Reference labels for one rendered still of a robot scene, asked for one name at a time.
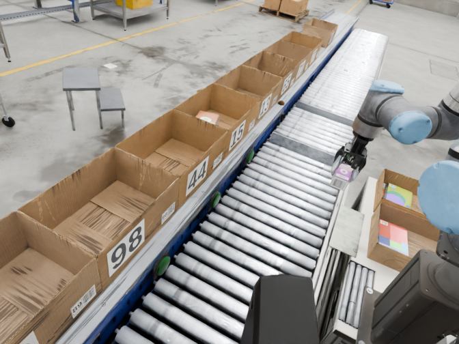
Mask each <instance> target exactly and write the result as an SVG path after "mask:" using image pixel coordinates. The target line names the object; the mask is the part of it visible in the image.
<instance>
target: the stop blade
mask: <svg viewBox="0 0 459 344"><path fill-rule="evenodd" d="M270 142H271V143H274V144H276V145H279V146H281V147H284V148H286V149H289V150H291V151H293V152H296V153H299V154H302V155H304V156H306V157H309V158H312V159H314V160H317V161H319V162H322V163H324V164H327V165H329V166H332V165H333V161H334V158H335V156H334V155H332V154H329V153H327V152H324V151H322V150H319V149H316V148H314V147H311V146H309V145H306V144H304V143H301V142H298V141H295V140H293V139H290V138H288V137H285V136H283V135H280V134H277V133H275V132H273V133H272V135H271V138H270Z"/></svg>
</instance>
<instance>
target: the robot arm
mask: <svg viewBox="0 0 459 344"><path fill-rule="evenodd" d="M368 90H369V91H368V93H367V95H366V97H365V100H364V101H363V104H362V105H361V108H360V109H359V112H358V114H357V116H356V117H355V119H354V122H353V124H352V129H353V131H352V133H353V135H354V137H353V140H352V141H349V142H348V143H346V144H345V146H342V147H341V148H340V149H338V151H337V152H336V154H335V158H334V161H333V165H332V168H331V175H332V176H333V174H334V173H335V172H336V169H338V168H339V165H340V164H343V163H346V164H347V165H349V166H351V168H352V169H353V170H352V173H351V176H350V181H349V183H351V182H352V181H353V180H355V178H356V177H357V176H358V174H360V171H361V170H362V168H363V167H364V166H365V165H366V162H367V149H366V148H367V147H366V145H367V144H368V142H369V141H373V140H374V139H375V138H378V137H379V136H380V134H381V132H382V130H385V129H386V130H387V131H388V132H389V133H390V135H391V136H392V137H393V138H394V139H395V140H397V141H398V142H400V143H402V144H405V145H412V144H414V143H418V142H420V141H422V140H424V139H438V140H444V141H453V140H459V81H458V82H457V83H456V84H455V86H454V87H453V88H452V90H451V91H450V92H449V93H448V94H447V95H446V96H445V97H444V98H443V99H442V100H441V101H440V102H439V104H438V105H437V106H418V105H413V104H411V103H410V102H409V101H408V100H407V99H405V98H404V97H403V96H402V94H403V93H404V88H403V86H401V85H399V84H397V83H394V82H391V81H386V80H376V81H374V82H373V83H372V85H371V87H370V88H369V89H368ZM417 197H418V201H419V205H420V208H421V210H422V212H423V213H424V214H425V215H426V218H427V219H428V220H429V221H430V222H431V223H432V224H433V225H434V226H435V227H436V228H438V229H440V230H441V231H444V232H446V233H448V237H449V240H450V242H451V244H452V246H453V247H454V248H455V249H456V251H457V252H458V253H459V141H458V142H456V143H453V144H451V145H450V148H449V151H448V153H447V157H446V159H445V160H443V161H439V162H436V163H434V164H432V165H430V166H429V167H428V168H427V169H426V170H425V171H424V172H423V173H422V175H421V177H420V179H419V186H418V187H417Z"/></svg>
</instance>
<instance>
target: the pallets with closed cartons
mask: <svg viewBox="0 0 459 344"><path fill-rule="evenodd" d="M308 1H309V0H264V5H260V6H259V10H258V11H259V12H261V13H263V14H267V15H271V16H275V17H277V18H282V19H285V20H289V21H292V22H297V21H298V20H301V19H302V18H303V17H305V16H308V14H309V10H308V9H307V4H308ZM262 9H264V10H267V11H269V12H274V13H277V15H274V14H270V13H268V12H263V11H262ZM280 14H281V15H284V16H289V17H291V18H295V20H292V19H289V18H284V17H282V16H279V15H280Z"/></svg>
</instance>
